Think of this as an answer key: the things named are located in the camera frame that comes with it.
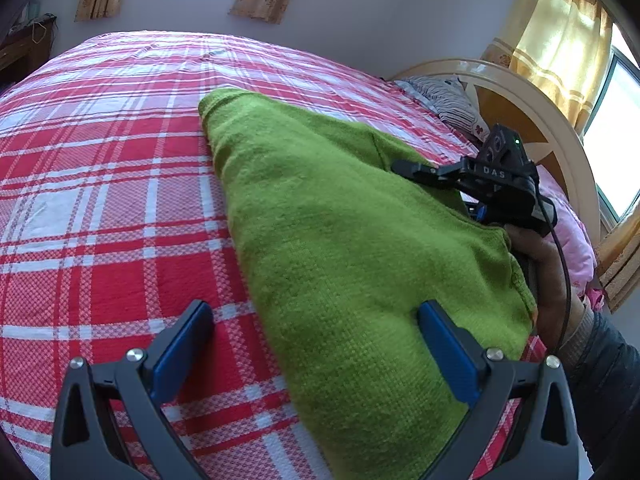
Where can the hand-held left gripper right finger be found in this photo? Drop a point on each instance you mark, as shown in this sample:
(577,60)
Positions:
(447,355)

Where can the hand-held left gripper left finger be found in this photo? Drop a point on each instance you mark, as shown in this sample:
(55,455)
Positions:
(182,355)

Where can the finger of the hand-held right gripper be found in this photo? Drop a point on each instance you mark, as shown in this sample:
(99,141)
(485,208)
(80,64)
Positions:
(425,172)

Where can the green knitted sweater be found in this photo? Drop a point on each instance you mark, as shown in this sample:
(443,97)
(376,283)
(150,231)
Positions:
(340,240)

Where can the person's right forearm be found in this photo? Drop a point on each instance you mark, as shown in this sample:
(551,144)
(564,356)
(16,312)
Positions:
(605,375)

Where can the person's right hand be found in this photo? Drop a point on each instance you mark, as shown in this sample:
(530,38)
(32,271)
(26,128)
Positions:
(550,285)

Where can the cream and brown headboard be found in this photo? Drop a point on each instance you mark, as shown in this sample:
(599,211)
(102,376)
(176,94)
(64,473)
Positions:
(505,105)

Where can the striped pillow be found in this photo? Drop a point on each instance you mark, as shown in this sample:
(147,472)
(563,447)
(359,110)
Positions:
(445,97)

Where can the pink blanket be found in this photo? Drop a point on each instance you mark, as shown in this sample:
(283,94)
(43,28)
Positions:
(577,230)

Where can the window beside headboard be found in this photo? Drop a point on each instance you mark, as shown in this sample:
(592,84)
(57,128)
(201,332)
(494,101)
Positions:
(620,125)

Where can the yellow curtain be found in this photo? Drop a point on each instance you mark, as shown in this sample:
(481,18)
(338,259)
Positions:
(622,270)
(555,25)

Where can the red plaid bed sheet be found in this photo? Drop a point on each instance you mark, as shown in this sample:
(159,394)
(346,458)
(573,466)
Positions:
(100,185)

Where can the wooden desk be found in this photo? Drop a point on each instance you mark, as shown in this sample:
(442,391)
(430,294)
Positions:
(22,55)

